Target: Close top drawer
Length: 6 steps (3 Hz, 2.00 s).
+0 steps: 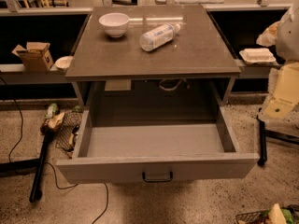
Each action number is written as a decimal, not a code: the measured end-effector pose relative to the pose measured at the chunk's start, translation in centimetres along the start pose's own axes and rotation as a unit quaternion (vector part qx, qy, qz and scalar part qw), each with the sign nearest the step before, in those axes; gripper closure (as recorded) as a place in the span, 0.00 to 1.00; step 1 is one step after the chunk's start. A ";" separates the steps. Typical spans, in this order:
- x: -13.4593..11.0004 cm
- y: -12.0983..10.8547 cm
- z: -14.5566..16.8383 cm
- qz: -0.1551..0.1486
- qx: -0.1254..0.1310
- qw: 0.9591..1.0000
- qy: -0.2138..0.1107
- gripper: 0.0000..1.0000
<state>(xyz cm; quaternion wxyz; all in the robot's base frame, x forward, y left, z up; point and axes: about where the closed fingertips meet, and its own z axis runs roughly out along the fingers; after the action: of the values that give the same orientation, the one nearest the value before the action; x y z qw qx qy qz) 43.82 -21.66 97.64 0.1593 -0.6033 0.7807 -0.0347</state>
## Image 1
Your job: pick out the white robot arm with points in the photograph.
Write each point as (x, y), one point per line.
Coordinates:
(284, 34)

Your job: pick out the small white dish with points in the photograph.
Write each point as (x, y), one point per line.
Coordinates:
(63, 63)

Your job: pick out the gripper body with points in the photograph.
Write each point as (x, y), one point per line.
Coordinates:
(289, 37)

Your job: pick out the grey top drawer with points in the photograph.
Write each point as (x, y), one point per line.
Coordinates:
(118, 154)

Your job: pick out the white ceramic bowl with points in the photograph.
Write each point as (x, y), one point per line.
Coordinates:
(114, 24)

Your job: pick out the brown cardboard box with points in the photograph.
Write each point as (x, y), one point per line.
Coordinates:
(35, 56)

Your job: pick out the black top drawer handle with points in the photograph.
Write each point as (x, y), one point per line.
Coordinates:
(157, 178)

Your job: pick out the black metal leg right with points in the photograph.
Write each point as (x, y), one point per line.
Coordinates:
(262, 140)

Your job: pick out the black wire basket left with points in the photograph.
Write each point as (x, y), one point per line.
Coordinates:
(67, 136)

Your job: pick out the green snack bag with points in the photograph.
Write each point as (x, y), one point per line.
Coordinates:
(52, 111)

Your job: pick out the grey drawer cabinet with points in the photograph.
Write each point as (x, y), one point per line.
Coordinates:
(184, 81)

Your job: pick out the clear plastic bottle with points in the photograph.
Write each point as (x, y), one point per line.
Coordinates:
(159, 36)

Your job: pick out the wire basket bottom right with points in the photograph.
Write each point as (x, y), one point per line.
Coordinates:
(275, 215)

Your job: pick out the black metal leg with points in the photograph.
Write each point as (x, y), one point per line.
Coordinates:
(36, 193)
(262, 140)

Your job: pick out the white foam takeout container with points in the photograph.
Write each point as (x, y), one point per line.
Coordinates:
(261, 55)

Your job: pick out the black metal leg left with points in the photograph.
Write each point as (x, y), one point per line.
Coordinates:
(36, 193)

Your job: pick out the tan crumpled bag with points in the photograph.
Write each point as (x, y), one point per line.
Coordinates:
(53, 124)

